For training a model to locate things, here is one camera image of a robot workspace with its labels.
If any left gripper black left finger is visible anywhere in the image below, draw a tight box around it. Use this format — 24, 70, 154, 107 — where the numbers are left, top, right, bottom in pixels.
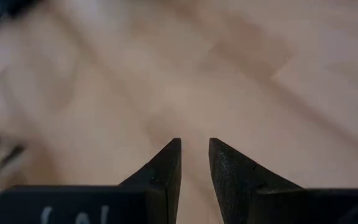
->
0, 138, 183, 224

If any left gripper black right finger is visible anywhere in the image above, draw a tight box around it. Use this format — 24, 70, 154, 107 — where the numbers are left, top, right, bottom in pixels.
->
208, 137, 358, 224

